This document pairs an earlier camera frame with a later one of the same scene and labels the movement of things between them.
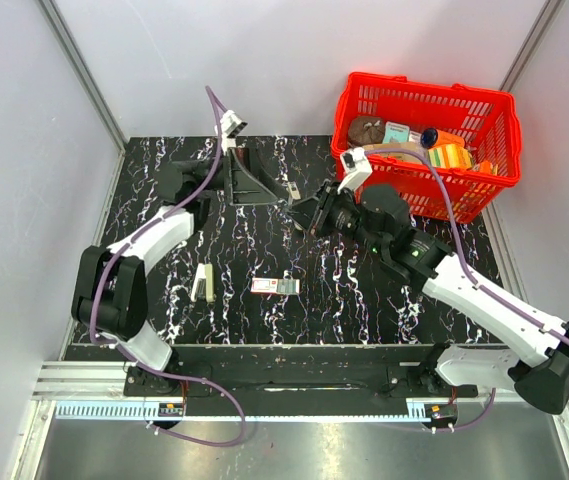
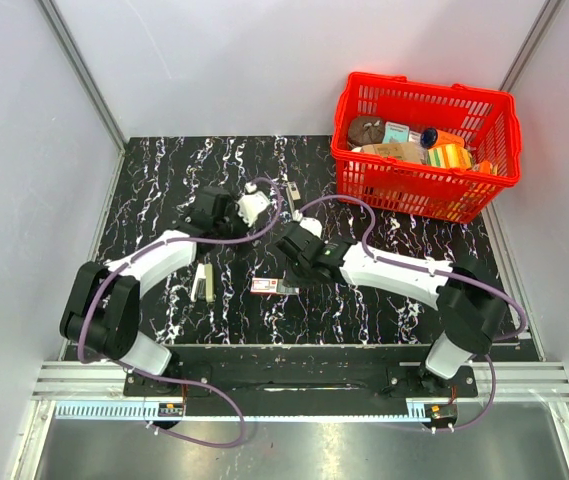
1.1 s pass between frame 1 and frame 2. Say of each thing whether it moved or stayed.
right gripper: moved
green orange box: stayed
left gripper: moved
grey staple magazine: stayed
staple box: stayed
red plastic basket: stayed
